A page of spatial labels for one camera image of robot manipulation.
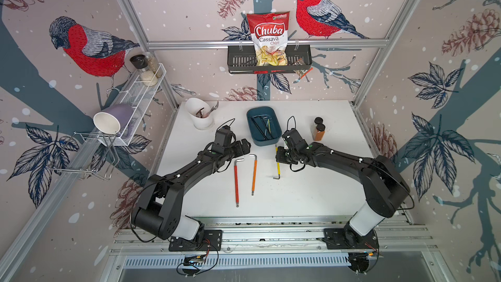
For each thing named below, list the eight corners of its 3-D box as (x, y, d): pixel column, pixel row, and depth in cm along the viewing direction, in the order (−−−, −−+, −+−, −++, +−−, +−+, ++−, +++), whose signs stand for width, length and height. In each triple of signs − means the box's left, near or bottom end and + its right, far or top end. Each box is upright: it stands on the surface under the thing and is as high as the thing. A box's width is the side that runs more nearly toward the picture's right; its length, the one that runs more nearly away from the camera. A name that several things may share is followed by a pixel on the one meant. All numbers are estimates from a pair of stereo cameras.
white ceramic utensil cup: (188, 128, 110) (181, 114, 100) (193, 113, 118) (187, 98, 108) (212, 128, 110) (207, 114, 100) (214, 113, 118) (211, 98, 108)
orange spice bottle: (313, 141, 106) (318, 130, 98) (312, 134, 109) (316, 123, 101) (321, 141, 106) (326, 130, 98) (319, 134, 109) (324, 123, 101)
